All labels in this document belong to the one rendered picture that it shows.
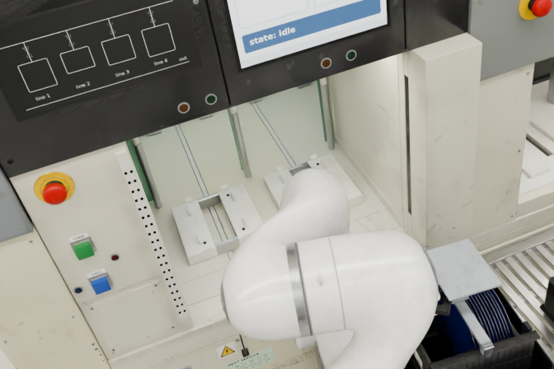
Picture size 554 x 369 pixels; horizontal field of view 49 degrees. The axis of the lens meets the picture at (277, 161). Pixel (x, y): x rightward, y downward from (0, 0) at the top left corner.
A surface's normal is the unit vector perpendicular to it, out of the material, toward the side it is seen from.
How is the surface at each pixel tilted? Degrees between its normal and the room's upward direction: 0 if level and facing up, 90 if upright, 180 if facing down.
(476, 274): 1
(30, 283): 90
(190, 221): 0
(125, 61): 90
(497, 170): 90
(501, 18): 90
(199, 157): 0
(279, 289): 37
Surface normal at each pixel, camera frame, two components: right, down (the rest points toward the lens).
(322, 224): 0.60, 0.26
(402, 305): 0.04, 0.14
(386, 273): -0.04, -0.27
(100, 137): 0.33, 0.54
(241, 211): -0.15, -0.78
